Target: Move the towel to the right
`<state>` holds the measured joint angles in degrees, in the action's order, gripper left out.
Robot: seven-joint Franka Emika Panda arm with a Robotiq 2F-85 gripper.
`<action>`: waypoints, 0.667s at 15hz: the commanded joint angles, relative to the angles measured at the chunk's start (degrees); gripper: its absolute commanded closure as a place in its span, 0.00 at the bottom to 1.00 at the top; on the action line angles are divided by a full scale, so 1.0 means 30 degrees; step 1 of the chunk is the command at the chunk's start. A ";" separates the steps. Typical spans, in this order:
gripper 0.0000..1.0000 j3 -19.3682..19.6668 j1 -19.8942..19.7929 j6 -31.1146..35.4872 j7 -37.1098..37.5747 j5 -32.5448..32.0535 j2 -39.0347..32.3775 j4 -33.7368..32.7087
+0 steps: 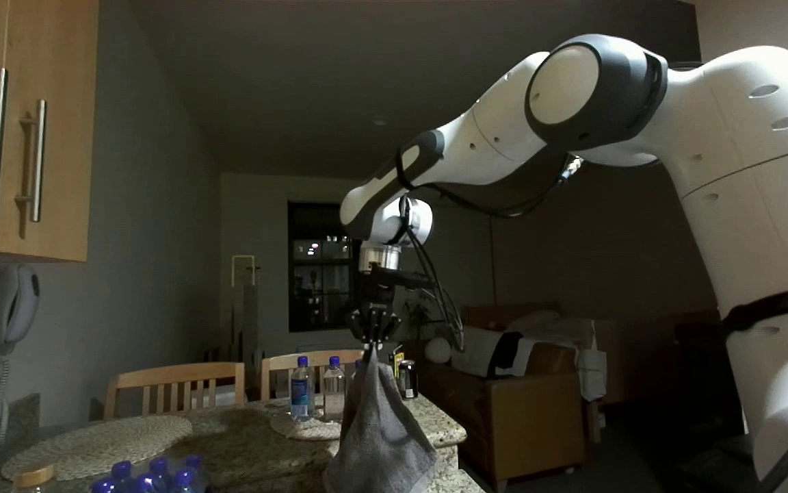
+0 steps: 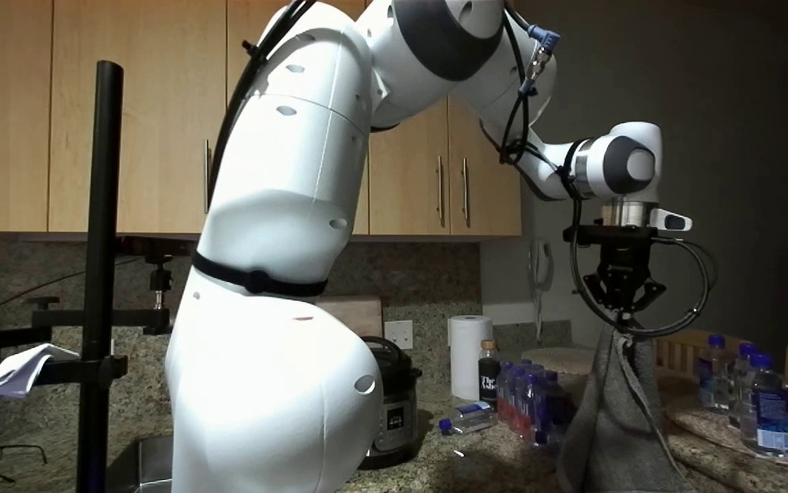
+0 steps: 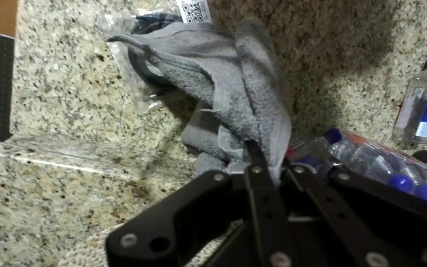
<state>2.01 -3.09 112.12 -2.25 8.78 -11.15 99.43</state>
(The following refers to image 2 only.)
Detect white wall outlet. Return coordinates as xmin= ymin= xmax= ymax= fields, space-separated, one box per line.
xmin=383 ymin=316 xmax=416 ymax=353

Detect metal cabinet handle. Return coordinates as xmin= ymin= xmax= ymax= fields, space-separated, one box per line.
xmin=460 ymin=155 xmax=476 ymax=230
xmin=436 ymin=152 xmax=450 ymax=230
xmin=204 ymin=137 xmax=216 ymax=222

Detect white folded paper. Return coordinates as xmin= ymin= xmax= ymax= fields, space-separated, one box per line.
xmin=0 ymin=340 xmax=83 ymax=400

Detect light wooden wall cabinets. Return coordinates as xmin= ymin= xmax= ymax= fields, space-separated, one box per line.
xmin=0 ymin=0 xmax=527 ymax=237

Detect black camera on mount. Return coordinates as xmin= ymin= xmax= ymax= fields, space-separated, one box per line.
xmin=118 ymin=232 xmax=204 ymax=316

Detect black strap on arm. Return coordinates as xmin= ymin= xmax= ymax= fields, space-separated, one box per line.
xmin=190 ymin=248 xmax=335 ymax=299

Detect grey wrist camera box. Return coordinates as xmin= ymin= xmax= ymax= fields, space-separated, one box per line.
xmin=643 ymin=204 xmax=695 ymax=236

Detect grey towel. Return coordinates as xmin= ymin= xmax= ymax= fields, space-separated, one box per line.
xmin=557 ymin=325 xmax=689 ymax=493

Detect white paper towel roll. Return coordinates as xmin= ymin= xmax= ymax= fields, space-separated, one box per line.
xmin=446 ymin=311 xmax=498 ymax=405

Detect black clamp rig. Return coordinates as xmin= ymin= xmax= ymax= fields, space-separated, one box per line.
xmin=0 ymin=293 xmax=178 ymax=459

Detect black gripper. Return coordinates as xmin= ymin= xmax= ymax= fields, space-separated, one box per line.
xmin=561 ymin=222 xmax=688 ymax=331

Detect wooden cutting board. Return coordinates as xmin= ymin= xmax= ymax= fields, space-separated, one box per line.
xmin=321 ymin=295 xmax=386 ymax=340

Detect clear water bottle blue label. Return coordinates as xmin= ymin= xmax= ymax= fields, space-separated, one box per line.
xmin=694 ymin=331 xmax=737 ymax=412
xmin=729 ymin=340 xmax=766 ymax=431
xmin=746 ymin=351 xmax=788 ymax=459

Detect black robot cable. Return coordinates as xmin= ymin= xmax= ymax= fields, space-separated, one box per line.
xmin=205 ymin=0 xmax=722 ymax=341

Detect dark sauce bottle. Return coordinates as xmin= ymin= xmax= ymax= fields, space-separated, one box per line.
xmin=476 ymin=336 xmax=503 ymax=411

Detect stainless steel sink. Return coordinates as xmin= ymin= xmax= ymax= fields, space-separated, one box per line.
xmin=105 ymin=431 xmax=178 ymax=493

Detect black vertical stand pole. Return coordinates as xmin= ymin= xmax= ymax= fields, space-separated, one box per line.
xmin=77 ymin=56 xmax=129 ymax=493

